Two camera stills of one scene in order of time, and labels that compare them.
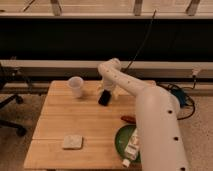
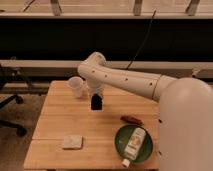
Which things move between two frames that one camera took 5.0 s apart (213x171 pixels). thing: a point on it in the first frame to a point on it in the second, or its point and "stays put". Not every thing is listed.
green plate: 121,139 stays put
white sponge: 73,141 stays put
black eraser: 105,97 to 96,102
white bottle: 132,148 stays put
